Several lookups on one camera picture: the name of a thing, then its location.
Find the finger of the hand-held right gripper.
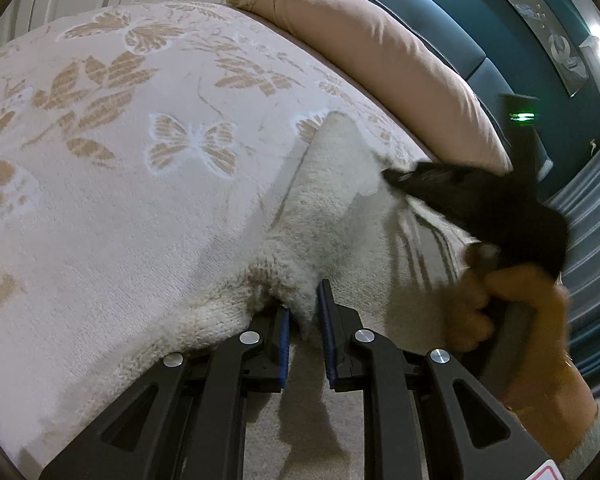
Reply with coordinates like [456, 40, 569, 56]
[382, 161, 461, 223]

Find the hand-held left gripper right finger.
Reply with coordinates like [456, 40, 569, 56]
[316, 280, 556, 480]

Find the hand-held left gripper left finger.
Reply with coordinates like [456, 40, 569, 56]
[39, 305, 293, 480]

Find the cream knit sweater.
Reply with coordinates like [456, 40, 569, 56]
[80, 110, 487, 480]

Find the person's right forearm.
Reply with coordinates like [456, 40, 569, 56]
[500, 360, 600, 480]

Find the person's right hand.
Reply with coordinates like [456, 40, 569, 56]
[449, 264, 577, 411]

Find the grey striped curtain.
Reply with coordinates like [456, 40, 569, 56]
[544, 130, 600, 403]

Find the pink pillow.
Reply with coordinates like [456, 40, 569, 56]
[227, 0, 514, 177]

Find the teal padded headboard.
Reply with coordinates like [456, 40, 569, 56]
[339, 0, 600, 182]

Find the butterfly print blanket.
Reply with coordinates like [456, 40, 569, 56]
[0, 0, 431, 467]

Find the floral decorative wall panel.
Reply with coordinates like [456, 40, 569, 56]
[460, 0, 592, 97]

